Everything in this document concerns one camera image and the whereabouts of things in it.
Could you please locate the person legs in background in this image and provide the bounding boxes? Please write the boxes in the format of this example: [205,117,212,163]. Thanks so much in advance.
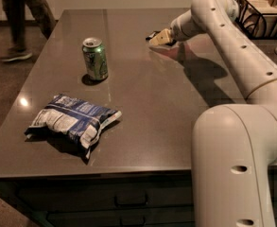
[2,0,56,62]

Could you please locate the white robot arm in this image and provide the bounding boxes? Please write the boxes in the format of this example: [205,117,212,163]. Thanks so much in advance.
[150,0,277,227]

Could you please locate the black wire basket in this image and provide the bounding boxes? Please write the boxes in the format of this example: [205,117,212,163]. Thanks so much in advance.
[235,0,277,39]

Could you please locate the drawer with handle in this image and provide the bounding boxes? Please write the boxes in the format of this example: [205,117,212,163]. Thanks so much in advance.
[18,181,193,212]
[47,206,195,227]

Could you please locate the dark rxbar chocolate bar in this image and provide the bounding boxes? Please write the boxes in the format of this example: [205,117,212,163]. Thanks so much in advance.
[146,31,160,41]

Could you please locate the lower drawer with handle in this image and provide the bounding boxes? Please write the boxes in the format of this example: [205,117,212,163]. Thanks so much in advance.
[47,206,195,227]

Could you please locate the green soda can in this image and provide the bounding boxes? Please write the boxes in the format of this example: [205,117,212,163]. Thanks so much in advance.
[82,37,108,81]

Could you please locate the blue white chip bag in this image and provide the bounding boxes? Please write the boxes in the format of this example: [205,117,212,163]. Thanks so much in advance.
[25,94,122,159]

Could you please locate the upper drawer with handle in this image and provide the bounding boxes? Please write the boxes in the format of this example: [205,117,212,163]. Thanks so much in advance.
[18,181,193,212]

